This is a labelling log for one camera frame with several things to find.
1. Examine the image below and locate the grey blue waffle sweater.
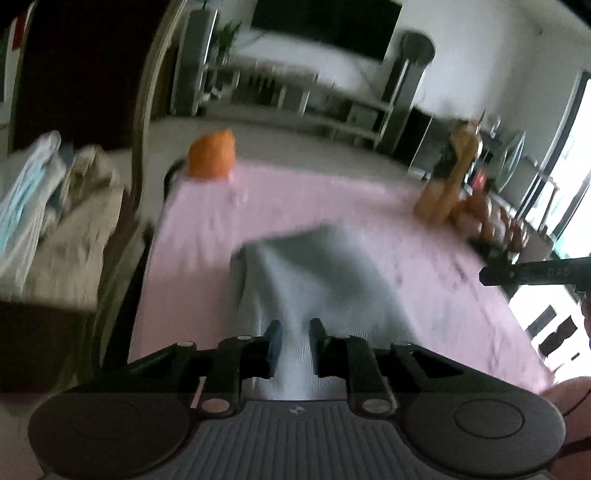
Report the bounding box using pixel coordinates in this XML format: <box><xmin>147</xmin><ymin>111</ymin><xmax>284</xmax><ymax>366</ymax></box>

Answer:
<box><xmin>229</xmin><ymin>225</ymin><xmax>419</xmax><ymax>401</ymax></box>

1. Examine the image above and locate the folded clothes pile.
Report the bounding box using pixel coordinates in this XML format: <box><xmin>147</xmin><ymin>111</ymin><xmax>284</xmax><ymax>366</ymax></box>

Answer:
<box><xmin>1</xmin><ymin>131</ymin><xmax>125</xmax><ymax>311</ymax></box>

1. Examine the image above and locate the black fruit tray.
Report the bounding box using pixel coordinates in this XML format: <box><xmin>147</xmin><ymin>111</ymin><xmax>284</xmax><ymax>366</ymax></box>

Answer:
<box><xmin>468</xmin><ymin>218</ymin><xmax>529</xmax><ymax>264</ymax></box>

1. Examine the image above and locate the pink dog print blanket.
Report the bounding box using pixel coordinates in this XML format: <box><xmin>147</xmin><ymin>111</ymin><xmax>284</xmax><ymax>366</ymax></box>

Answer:
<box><xmin>129</xmin><ymin>162</ymin><xmax>554</xmax><ymax>393</ymax></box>

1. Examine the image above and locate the mesh office chair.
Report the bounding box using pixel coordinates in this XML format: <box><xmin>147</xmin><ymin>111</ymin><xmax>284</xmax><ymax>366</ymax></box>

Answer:
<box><xmin>489</xmin><ymin>131</ymin><xmax>527</xmax><ymax>193</ymax></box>

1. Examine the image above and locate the orange juice bottle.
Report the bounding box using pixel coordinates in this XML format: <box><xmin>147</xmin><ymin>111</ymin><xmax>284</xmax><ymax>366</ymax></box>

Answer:
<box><xmin>414</xmin><ymin>120</ymin><xmax>483</xmax><ymax>225</ymax></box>

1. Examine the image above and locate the bumpy orange citrus fruit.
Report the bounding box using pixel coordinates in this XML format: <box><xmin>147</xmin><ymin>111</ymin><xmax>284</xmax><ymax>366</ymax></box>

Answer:
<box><xmin>187</xmin><ymin>129</ymin><xmax>236</xmax><ymax>180</ymax></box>

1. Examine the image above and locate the right grey tower speaker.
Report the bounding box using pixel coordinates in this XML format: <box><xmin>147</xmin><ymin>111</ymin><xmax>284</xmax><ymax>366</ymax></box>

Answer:
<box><xmin>377</xmin><ymin>57</ymin><xmax>425</xmax><ymax>156</ymax></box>

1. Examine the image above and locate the grey tower speaker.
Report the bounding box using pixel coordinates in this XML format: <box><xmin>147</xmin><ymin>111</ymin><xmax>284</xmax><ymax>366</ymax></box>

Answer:
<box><xmin>377</xmin><ymin>57</ymin><xmax>425</xmax><ymax>156</ymax></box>
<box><xmin>171</xmin><ymin>7</ymin><xmax>218</xmax><ymax>116</ymax></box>

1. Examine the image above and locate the potted green plant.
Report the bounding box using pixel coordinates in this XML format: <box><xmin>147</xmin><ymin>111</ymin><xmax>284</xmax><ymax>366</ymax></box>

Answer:
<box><xmin>214</xmin><ymin>21</ymin><xmax>242</xmax><ymax>65</ymax></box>

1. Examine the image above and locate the left grey tower speaker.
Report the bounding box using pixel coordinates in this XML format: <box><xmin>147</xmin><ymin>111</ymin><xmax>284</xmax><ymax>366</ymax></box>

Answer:
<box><xmin>171</xmin><ymin>7</ymin><xmax>218</xmax><ymax>116</ymax></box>

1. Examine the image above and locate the black wall television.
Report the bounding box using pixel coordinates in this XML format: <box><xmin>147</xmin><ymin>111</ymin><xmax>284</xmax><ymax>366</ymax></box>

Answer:
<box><xmin>250</xmin><ymin>0</ymin><xmax>402</xmax><ymax>61</ymax></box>

